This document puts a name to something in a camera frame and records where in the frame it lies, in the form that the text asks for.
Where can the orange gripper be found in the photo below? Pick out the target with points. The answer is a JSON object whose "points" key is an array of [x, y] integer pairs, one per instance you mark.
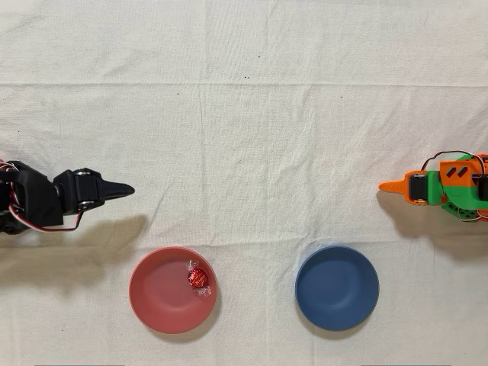
{"points": [[418, 187]]}

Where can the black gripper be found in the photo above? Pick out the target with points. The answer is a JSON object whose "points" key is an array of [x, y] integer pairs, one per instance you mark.
{"points": [[86, 187]]}

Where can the red candy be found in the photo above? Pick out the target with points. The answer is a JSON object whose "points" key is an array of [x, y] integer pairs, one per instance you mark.
{"points": [[197, 277]]}

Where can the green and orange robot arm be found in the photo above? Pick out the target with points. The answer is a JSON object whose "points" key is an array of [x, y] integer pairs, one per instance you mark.
{"points": [[459, 190]]}

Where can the blue bowl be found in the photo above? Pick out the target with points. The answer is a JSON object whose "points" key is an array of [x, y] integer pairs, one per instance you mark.
{"points": [[337, 287]]}

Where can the red bowl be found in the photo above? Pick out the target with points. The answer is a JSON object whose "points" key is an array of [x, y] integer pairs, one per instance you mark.
{"points": [[164, 297]]}

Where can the white wrinkled tablecloth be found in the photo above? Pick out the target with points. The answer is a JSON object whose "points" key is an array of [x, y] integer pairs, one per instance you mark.
{"points": [[251, 152]]}

